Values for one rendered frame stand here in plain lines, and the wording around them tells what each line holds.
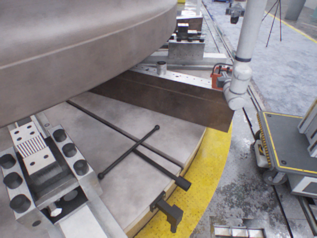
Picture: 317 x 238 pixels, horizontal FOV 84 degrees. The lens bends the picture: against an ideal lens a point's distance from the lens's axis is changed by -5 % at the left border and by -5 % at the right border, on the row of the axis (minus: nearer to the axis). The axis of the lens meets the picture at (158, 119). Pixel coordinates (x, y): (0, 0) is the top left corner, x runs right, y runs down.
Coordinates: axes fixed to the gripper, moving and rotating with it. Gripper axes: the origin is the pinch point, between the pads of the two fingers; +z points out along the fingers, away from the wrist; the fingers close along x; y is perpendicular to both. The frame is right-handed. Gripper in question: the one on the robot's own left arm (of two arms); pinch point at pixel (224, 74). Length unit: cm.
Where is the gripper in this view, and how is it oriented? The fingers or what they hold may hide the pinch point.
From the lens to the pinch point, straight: 131.8
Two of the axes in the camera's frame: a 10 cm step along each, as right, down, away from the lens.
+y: 0.0, -7.6, -6.5
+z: 0.6, -6.5, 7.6
